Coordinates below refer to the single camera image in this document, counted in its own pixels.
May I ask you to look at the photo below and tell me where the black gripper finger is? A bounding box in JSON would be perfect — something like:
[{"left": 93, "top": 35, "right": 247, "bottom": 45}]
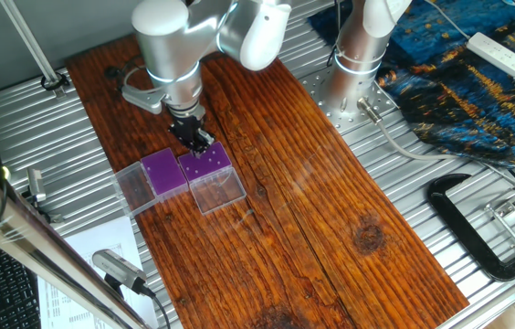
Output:
[
  {"left": 187, "top": 140, "right": 205, "bottom": 161},
  {"left": 197, "top": 133, "right": 217, "bottom": 157}
]

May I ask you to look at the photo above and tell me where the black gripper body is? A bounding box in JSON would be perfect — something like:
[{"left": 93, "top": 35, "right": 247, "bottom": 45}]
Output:
[{"left": 169, "top": 117, "right": 208, "bottom": 146}]

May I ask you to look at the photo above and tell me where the purple pipette tip box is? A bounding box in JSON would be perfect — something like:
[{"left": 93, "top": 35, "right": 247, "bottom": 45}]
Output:
[
  {"left": 110, "top": 146, "right": 191, "bottom": 218},
  {"left": 177, "top": 141, "right": 248, "bottom": 217}
]

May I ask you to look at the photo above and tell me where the brown wooden board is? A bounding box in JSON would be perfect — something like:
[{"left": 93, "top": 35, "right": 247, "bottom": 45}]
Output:
[{"left": 64, "top": 17, "right": 471, "bottom": 329}]

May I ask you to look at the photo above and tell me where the white printed paper sheet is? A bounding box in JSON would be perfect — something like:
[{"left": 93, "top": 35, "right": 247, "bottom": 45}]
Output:
[{"left": 37, "top": 215, "right": 161, "bottom": 329}]

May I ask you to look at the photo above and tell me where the shiny metal bar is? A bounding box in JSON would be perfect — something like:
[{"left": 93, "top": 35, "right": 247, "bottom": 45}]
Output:
[{"left": 0, "top": 150, "right": 152, "bottom": 329}]

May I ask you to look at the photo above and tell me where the blue patterned cloth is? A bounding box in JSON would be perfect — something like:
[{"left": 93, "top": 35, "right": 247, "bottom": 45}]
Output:
[{"left": 307, "top": 0, "right": 515, "bottom": 169}]

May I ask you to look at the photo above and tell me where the black keyboard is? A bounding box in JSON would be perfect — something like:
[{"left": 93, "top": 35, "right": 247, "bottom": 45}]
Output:
[{"left": 0, "top": 226, "right": 43, "bottom": 329}]

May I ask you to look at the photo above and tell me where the black C-clamp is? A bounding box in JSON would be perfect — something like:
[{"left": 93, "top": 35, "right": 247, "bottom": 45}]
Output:
[{"left": 426, "top": 172, "right": 515, "bottom": 283}]

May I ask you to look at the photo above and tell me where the white power strip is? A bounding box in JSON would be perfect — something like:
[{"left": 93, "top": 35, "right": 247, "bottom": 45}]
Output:
[{"left": 466, "top": 31, "right": 515, "bottom": 78}]

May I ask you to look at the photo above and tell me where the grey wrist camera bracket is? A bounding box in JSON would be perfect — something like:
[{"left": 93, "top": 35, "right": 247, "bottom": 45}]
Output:
[{"left": 121, "top": 84, "right": 167, "bottom": 115}]

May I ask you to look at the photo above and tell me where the silver perforated base plate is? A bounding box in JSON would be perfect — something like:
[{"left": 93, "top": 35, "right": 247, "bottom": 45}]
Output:
[{"left": 300, "top": 68, "right": 400, "bottom": 136}]

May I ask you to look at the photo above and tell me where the silver camera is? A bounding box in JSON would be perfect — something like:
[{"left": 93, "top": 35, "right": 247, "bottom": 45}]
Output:
[{"left": 91, "top": 249, "right": 149, "bottom": 296}]

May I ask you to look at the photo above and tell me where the black camera cable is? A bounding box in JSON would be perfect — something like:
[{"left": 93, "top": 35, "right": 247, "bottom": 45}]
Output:
[{"left": 141, "top": 285, "right": 173, "bottom": 329}]

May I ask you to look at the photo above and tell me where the small grey camera box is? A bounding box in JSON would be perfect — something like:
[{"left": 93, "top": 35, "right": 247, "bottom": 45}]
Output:
[{"left": 26, "top": 167, "right": 47, "bottom": 204}]

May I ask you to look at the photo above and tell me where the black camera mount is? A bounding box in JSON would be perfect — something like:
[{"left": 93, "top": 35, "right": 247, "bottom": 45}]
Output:
[{"left": 19, "top": 189, "right": 66, "bottom": 226}]

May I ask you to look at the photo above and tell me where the grey cable with metal connector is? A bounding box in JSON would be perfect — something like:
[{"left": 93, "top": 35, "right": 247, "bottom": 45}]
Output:
[{"left": 356, "top": 96, "right": 515, "bottom": 184}]

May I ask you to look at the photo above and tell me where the aluminium profile post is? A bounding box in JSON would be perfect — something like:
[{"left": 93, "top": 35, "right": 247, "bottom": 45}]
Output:
[{"left": 0, "top": 0, "right": 69, "bottom": 101}]

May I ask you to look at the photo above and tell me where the white power cable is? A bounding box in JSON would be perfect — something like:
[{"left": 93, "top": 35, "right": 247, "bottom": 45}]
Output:
[{"left": 423, "top": 0, "right": 471, "bottom": 41}]

